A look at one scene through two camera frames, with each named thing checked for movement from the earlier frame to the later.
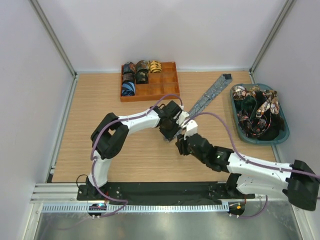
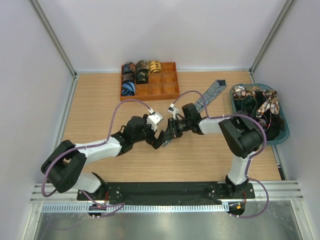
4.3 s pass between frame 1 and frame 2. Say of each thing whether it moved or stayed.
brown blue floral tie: stayed
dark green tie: stayed
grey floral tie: moved
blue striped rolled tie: stayed
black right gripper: moved
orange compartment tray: stayed
